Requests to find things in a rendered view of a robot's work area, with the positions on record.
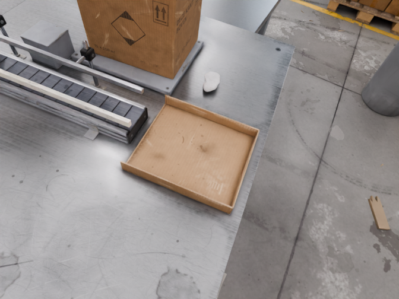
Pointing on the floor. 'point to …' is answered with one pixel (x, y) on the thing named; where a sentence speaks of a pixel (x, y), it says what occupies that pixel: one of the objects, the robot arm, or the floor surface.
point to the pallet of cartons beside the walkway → (390, 7)
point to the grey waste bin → (385, 86)
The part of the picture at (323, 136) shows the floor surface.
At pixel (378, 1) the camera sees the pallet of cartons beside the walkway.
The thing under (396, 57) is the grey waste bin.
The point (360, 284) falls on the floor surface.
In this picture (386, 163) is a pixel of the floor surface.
